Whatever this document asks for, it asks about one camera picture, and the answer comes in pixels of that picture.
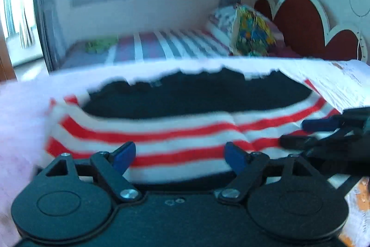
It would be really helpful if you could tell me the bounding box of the colourful patterned pillow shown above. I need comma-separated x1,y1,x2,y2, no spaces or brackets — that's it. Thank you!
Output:
231,3,277,57

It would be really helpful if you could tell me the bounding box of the striped knit sweater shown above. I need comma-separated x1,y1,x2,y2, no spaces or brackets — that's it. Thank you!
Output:
43,67,345,182

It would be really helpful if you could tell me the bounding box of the striped bed mattress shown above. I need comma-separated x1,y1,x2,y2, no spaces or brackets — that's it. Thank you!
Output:
60,28,233,70

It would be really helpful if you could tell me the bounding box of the brown wooden door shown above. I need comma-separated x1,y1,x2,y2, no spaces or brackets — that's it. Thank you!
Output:
0,20,17,83

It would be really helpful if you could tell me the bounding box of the hanging white cable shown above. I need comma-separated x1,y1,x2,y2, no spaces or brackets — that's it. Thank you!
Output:
348,0,370,62

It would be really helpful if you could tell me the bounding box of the green cloth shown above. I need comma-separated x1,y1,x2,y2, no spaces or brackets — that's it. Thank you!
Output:
85,37,120,54

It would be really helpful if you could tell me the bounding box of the red scalloped headboard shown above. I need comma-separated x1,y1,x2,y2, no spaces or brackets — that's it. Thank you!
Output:
253,0,370,65

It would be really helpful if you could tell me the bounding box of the striped pillow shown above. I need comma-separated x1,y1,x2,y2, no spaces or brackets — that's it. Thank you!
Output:
209,5,287,57

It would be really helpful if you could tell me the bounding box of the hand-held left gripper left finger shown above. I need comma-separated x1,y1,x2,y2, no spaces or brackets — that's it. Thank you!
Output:
37,141,143,203

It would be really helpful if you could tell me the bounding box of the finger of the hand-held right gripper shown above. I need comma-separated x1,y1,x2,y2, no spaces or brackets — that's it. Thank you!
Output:
279,129,370,153
301,107,370,133

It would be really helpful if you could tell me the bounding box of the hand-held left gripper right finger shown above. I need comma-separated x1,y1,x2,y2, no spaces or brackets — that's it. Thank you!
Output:
214,141,322,205

